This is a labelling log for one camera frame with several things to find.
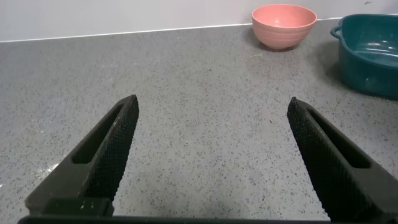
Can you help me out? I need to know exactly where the teal plastic basin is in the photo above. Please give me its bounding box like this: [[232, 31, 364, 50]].
[[330, 13, 398, 100]]

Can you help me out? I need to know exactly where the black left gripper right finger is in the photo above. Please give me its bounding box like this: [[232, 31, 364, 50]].
[[287, 96, 398, 223]]

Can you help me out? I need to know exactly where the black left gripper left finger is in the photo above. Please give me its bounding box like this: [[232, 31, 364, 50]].
[[24, 94, 140, 218]]

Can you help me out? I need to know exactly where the pink ribbed bowl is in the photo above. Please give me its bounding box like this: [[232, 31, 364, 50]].
[[251, 3, 318, 50]]

